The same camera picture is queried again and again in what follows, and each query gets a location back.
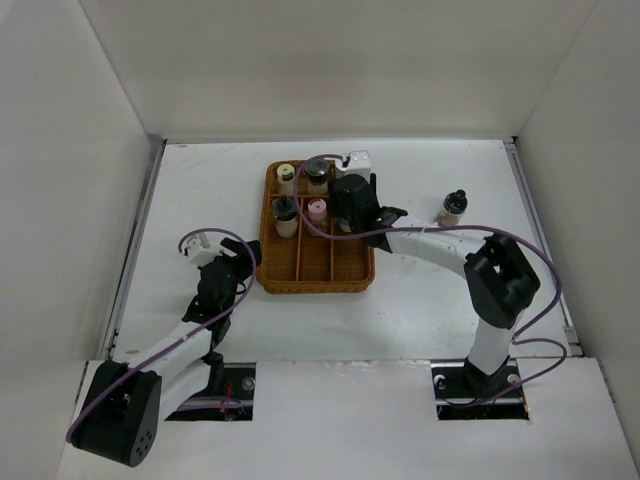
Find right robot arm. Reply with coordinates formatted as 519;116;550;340
328;174;540;398

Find small black cap bottle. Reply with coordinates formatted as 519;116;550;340
435;189;468;227

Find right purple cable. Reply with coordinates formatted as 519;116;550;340
293;153;569;401

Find brown wicker divided tray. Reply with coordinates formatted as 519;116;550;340
257;162;375;294

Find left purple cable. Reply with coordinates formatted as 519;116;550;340
65;227;259;446

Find black cap salt grinder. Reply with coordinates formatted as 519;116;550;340
305;158;330;196

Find black cap pepper jar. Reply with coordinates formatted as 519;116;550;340
271;196;298;239

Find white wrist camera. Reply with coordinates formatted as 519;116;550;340
183;233;217;267
335;150;371;181

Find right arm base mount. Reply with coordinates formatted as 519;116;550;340
431;360;529;421

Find purple cable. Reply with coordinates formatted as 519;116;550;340
65;227;259;446
293;153;569;401

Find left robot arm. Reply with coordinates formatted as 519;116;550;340
66;232;262;468

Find yellow cap spice bottle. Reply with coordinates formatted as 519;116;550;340
276;163;296;197

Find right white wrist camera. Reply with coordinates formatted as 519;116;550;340
335;150;371;181

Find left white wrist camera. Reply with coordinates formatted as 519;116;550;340
183;233;217;267

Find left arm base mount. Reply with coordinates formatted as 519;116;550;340
166;363;257;422

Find pink cap spice jar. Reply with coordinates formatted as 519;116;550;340
306;198;330;237

